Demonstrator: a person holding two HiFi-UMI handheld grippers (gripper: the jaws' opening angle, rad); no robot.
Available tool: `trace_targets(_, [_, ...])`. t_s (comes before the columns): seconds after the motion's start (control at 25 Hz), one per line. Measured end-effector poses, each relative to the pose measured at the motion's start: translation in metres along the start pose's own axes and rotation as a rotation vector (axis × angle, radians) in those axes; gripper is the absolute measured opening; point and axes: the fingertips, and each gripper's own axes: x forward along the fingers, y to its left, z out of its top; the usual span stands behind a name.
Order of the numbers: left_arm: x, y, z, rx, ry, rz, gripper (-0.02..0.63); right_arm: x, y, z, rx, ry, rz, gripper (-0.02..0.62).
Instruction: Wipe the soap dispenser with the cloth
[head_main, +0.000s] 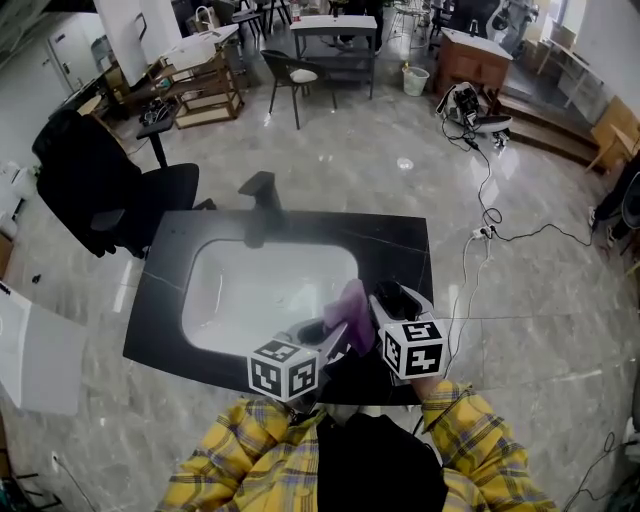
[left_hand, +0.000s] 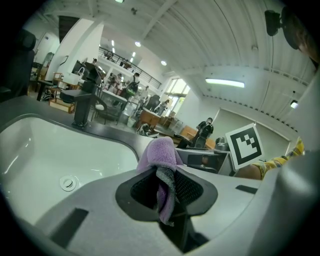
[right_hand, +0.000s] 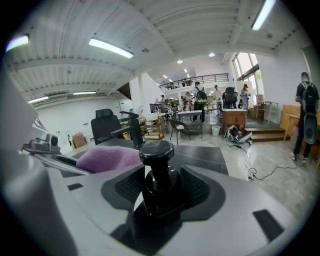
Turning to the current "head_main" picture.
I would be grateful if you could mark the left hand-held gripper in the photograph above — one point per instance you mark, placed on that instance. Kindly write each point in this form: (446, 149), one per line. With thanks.
(282, 372)

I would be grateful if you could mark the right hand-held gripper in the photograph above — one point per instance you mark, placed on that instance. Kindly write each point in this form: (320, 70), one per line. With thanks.
(415, 350)

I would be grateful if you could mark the purple cloth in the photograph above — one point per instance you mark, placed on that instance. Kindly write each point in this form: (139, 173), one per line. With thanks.
(350, 310)

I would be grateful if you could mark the person's right forearm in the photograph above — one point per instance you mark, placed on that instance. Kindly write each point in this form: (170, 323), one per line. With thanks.
(475, 450)

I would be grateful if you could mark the person's left forearm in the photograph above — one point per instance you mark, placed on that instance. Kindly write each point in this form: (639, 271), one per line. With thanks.
(245, 450)

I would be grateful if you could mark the white sink basin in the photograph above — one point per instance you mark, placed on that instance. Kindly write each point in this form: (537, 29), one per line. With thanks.
(240, 295)

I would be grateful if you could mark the white power strip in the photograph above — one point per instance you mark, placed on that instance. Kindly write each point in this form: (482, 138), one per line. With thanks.
(482, 232)

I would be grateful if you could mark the person's torso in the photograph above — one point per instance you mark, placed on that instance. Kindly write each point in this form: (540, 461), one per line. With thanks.
(380, 465)

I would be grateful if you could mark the black sink faucet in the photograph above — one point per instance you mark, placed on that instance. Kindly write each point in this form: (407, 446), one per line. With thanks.
(265, 210)

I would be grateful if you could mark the dark wooden sink cabinet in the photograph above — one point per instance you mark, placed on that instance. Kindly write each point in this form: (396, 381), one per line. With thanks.
(155, 300)

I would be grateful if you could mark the white and black backpack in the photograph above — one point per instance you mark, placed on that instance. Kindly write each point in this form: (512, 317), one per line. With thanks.
(460, 102)

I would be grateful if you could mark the white wastebasket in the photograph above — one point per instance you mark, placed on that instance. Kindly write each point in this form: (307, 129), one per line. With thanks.
(415, 81)

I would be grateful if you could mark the wooden platform steps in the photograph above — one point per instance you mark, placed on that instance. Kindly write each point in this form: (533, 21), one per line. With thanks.
(550, 127)

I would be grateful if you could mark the wooden shelf rack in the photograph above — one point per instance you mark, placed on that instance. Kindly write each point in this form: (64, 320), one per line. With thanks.
(207, 116)

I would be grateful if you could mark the wooden cabinet with white top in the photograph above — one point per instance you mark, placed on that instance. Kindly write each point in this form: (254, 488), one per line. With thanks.
(470, 65)

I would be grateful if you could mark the dark chair with white cushion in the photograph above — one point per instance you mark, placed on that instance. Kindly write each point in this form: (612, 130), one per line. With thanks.
(280, 65)

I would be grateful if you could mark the white freestanding washbasin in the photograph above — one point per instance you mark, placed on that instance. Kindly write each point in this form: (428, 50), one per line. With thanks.
(45, 355)

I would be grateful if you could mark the black equipment bag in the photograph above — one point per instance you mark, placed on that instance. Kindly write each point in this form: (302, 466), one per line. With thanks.
(156, 114)

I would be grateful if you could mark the light wooden desk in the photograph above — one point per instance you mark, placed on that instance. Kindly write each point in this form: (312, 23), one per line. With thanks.
(615, 120)

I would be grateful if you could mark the small black cabinet faucet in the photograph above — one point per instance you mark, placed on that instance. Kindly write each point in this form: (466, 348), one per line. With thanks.
(474, 29)

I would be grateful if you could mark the white floor socket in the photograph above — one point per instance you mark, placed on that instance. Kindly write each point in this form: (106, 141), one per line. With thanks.
(55, 462)

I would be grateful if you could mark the grey table with white top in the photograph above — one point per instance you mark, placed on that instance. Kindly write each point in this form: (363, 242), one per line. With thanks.
(332, 22)

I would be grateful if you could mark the white side table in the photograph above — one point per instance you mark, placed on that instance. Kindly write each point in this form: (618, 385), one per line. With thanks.
(575, 65)

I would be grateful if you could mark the black mesh office chair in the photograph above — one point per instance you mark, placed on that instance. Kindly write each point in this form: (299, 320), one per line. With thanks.
(470, 12)

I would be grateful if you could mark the white rectangular sink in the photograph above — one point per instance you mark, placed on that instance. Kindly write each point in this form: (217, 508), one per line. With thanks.
(197, 47)

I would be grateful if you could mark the black washbasin faucet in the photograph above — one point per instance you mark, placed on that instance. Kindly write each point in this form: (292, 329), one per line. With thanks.
(4, 288)

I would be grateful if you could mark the brown cardboard box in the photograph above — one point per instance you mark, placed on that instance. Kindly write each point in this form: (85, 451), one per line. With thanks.
(5, 255)

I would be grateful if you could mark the round wooden table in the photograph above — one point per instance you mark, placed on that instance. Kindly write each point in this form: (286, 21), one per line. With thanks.
(90, 105)

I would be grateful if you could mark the black desk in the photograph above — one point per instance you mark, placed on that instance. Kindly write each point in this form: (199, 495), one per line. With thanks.
(100, 82)

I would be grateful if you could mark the chrome arched faucet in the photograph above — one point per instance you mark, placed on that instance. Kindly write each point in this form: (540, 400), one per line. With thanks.
(197, 22)

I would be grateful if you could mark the white toilet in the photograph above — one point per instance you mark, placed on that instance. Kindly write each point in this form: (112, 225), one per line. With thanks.
(15, 182)

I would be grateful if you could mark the white door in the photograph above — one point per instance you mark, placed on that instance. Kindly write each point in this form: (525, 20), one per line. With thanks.
(67, 60)

